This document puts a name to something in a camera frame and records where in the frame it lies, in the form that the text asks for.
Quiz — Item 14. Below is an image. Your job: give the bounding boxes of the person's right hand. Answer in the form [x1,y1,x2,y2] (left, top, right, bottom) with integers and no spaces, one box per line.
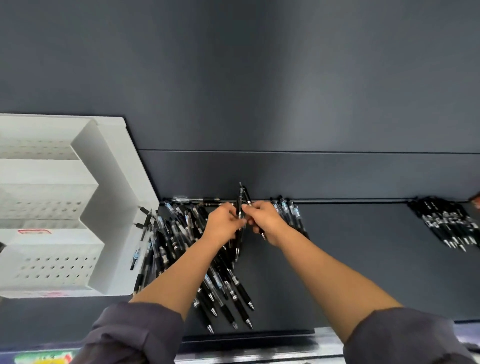
[241,200,290,248]

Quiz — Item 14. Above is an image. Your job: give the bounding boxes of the person's left hand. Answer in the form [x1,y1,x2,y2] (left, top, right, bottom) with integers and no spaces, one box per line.
[202,202,248,247]

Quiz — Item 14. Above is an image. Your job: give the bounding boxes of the row of clear-barrel pens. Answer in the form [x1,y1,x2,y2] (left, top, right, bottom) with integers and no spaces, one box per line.
[270,194,311,241]

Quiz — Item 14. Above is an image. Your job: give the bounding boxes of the black rubber-grip pen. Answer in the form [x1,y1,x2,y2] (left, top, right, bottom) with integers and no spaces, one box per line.
[241,185,267,242]
[234,182,245,260]

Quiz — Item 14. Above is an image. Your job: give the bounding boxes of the pile of black pens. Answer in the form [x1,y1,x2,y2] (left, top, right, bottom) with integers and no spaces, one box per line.
[129,196,256,335]

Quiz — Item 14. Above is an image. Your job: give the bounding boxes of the white tiered pen holder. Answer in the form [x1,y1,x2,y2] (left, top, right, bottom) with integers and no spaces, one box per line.
[0,113,160,300]

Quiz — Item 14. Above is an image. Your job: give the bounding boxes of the aligned bundle of black pens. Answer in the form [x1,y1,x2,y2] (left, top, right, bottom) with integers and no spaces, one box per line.
[407,196,480,253]

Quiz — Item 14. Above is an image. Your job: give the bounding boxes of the person's left forearm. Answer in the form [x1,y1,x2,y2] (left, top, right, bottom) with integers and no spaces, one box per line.
[129,238,222,320]

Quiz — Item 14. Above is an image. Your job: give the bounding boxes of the person's right forearm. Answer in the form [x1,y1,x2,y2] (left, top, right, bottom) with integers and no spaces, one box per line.
[273,224,403,344]

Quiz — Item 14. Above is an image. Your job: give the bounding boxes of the grey left sleeve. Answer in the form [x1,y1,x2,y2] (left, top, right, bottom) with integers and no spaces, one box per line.
[71,301,185,364]

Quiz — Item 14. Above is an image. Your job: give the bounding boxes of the grey sleeve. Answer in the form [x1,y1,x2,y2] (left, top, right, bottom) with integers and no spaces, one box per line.
[343,307,475,364]
[71,301,185,364]

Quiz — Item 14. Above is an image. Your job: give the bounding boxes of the dark grey shelf unit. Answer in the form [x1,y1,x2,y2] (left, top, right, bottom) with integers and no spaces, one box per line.
[0,0,480,364]

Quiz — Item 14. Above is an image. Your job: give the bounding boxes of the grey right sleeve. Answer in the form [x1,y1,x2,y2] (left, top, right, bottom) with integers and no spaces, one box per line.
[343,307,475,364]

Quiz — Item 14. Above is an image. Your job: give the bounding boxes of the yellow green price tag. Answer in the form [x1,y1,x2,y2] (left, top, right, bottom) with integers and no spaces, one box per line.
[14,350,76,364]

